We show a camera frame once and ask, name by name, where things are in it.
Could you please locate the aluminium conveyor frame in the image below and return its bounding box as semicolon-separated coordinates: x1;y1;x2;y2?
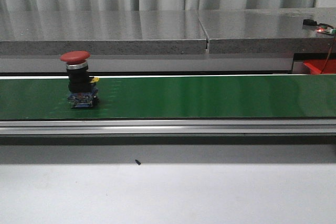
1;76;335;136

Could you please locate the green conveyor belt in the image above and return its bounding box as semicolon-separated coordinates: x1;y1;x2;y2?
1;74;335;120

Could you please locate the red tray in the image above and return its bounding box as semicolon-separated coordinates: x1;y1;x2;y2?
303;59;335;75

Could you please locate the small green circuit board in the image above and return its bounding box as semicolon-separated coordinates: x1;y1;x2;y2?
302;19;335;36

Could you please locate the red black wire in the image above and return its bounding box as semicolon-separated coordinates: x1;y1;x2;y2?
320;34;336;74

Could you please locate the black push button switch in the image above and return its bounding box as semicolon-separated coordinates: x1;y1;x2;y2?
60;50;99;108

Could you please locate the grey stone bench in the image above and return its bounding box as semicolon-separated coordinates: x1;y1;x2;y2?
1;8;335;74

